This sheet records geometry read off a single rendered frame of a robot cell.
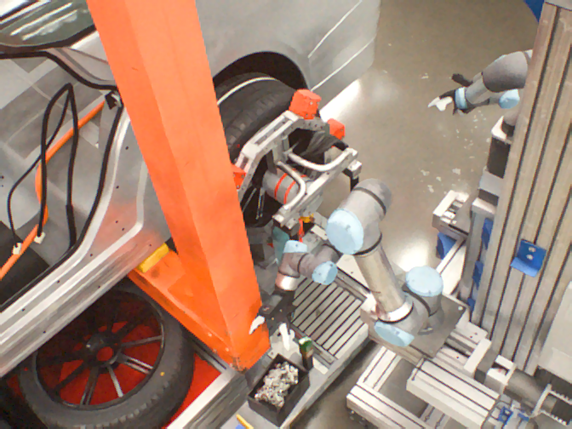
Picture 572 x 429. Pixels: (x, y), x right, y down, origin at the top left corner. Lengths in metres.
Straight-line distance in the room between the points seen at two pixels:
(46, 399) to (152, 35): 1.73
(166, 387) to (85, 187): 0.80
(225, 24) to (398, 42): 2.35
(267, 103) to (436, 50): 2.19
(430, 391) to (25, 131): 1.81
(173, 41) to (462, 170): 2.60
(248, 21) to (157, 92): 1.01
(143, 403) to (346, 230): 1.19
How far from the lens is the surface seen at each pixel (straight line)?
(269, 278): 3.26
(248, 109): 2.59
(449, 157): 4.00
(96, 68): 2.23
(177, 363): 2.81
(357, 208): 1.94
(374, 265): 2.04
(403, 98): 4.31
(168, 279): 2.79
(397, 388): 3.01
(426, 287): 2.25
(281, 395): 2.63
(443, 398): 2.44
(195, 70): 1.65
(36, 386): 2.95
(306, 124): 2.68
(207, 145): 1.80
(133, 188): 2.56
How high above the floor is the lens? 2.95
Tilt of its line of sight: 51 degrees down
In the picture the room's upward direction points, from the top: 9 degrees counter-clockwise
